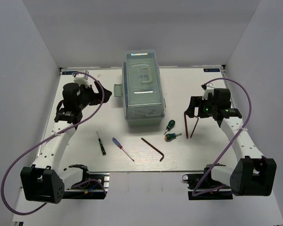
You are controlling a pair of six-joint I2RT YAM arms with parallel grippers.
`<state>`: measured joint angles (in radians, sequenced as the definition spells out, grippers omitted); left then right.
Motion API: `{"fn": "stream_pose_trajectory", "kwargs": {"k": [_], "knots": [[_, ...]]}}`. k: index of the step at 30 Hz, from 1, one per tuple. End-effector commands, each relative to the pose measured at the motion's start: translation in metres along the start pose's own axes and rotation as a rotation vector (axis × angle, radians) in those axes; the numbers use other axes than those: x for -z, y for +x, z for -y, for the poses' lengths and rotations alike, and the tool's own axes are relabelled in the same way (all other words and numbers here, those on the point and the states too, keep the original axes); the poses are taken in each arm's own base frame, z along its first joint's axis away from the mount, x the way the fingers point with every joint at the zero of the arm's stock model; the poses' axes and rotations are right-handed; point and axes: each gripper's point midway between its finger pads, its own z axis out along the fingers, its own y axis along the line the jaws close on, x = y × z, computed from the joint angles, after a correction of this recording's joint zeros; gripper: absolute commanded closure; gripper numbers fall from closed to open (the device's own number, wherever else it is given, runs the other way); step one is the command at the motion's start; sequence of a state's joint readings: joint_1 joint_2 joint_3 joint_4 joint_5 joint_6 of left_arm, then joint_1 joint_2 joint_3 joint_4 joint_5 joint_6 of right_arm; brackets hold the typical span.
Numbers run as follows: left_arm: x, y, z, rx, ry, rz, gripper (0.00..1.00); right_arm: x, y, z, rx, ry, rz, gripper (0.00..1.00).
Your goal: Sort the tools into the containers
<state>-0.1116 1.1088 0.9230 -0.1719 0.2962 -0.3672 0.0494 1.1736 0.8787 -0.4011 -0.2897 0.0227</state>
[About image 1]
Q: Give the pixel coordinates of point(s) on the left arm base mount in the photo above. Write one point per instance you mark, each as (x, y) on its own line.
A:
(93, 187)

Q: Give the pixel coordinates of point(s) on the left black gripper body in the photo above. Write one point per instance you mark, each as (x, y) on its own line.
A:
(86, 93)

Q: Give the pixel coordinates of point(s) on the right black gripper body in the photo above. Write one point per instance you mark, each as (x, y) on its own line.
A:
(206, 107)

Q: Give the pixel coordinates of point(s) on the small brown hex key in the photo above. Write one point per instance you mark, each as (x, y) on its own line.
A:
(194, 126)

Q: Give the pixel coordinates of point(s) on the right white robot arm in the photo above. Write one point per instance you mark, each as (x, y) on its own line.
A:
(254, 173)

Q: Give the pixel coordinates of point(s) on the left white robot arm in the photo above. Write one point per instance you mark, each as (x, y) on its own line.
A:
(43, 181)

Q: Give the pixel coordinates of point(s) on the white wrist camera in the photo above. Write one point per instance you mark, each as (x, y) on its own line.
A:
(208, 89)
(81, 78)

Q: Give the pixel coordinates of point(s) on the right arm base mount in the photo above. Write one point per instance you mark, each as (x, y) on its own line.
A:
(192, 180)

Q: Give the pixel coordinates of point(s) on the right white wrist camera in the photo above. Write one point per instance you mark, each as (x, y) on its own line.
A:
(208, 89)

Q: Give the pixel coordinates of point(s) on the green toolbox with clear lid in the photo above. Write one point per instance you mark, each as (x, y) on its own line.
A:
(141, 90)

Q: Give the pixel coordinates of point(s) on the stubby green screwdriver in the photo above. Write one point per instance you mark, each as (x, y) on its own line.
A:
(171, 136)
(170, 125)

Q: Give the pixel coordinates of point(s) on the large brown hex key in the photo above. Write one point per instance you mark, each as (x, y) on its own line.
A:
(153, 147)

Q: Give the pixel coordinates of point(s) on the stubby green screwdriver upper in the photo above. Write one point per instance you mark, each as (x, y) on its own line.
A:
(170, 125)

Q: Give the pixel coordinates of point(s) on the small green black screwdriver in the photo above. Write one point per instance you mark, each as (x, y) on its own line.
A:
(101, 145)

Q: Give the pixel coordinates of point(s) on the blue handled screwdriver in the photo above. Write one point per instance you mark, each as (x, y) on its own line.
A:
(117, 143)

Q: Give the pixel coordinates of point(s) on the stubby green screwdriver lower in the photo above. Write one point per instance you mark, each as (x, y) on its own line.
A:
(171, 136)

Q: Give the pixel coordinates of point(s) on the long brown hex key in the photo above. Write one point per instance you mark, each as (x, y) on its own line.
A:
(185, 124)

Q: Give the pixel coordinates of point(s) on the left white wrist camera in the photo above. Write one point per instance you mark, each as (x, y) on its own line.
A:
(81, 78)

